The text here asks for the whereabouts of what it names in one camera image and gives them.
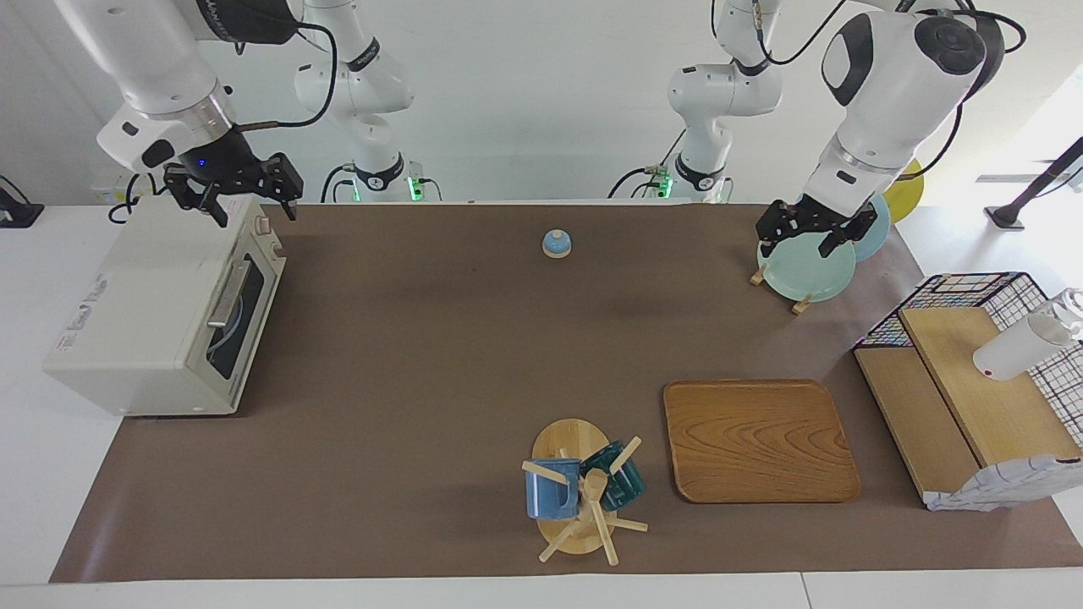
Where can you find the white power strip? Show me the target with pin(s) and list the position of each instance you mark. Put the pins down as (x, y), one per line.
(106, 186)

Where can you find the wooden two-step shelf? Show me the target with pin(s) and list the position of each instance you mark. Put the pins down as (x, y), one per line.
(998, 414)

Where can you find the blue service bell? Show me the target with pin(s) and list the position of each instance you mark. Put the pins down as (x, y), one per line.
(557, 245)

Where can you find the toaster oven glass door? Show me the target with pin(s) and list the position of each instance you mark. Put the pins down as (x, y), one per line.
(250, 317)

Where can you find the wooden mug tree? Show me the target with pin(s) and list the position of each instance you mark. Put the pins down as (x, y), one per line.
(571, 440)

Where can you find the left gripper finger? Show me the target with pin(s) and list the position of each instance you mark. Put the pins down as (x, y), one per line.
(766, 241)
(838, 243)

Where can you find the black stand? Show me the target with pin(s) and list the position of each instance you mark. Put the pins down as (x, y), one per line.
(1028, 194)

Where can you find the wooden shelf box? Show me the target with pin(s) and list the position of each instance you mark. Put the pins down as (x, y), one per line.
(1007, 486)

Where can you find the brown table mat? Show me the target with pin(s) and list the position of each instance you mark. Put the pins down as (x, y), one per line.
(423, 381)

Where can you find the yellow plate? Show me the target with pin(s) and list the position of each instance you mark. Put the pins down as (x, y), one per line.
(905, 199)

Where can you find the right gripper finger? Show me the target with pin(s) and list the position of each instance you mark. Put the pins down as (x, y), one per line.
(288, 182)
(190, 190)

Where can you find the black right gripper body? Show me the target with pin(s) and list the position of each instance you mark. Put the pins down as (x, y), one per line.
(224, 165)

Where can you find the wooden plate rack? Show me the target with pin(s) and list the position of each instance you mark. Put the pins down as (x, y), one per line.
(801, 304)

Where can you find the large light blue plate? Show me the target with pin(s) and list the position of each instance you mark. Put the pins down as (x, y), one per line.
(876, 241)

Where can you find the mint green plate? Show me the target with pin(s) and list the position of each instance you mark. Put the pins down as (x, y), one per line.
(804, 275)

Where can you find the white tumbler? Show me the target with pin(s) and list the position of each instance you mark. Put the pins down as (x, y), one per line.
(1015, 351)

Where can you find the blue mug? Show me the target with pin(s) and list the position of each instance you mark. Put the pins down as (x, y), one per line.
(546, 499)

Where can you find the dark green mug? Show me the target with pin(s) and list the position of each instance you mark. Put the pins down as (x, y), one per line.
(626, 486)

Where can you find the wooden serving tray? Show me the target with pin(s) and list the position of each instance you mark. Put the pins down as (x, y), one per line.
(761, 440)

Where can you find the black clamp mount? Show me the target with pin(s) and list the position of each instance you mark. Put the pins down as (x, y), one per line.
(17, 216)

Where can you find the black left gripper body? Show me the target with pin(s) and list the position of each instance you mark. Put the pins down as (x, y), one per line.
(812, 216)

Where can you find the cream toaster oven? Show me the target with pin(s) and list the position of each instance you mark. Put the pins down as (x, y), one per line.
(135, 313)

